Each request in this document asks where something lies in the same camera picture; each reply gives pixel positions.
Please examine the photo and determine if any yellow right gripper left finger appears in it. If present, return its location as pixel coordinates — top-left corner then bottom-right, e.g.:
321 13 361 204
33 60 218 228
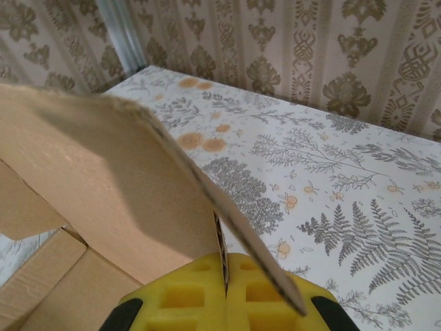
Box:
115 253 229 331

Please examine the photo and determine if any brown cardboard box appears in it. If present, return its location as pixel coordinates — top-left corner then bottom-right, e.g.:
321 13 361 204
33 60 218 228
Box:
0 82 308 331

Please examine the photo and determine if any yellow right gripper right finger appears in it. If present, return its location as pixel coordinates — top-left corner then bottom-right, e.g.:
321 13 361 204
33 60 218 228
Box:
225 253 349 331

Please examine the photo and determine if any aluminium frame post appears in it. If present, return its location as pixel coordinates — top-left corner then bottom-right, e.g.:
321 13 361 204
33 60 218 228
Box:
97 0 146 72

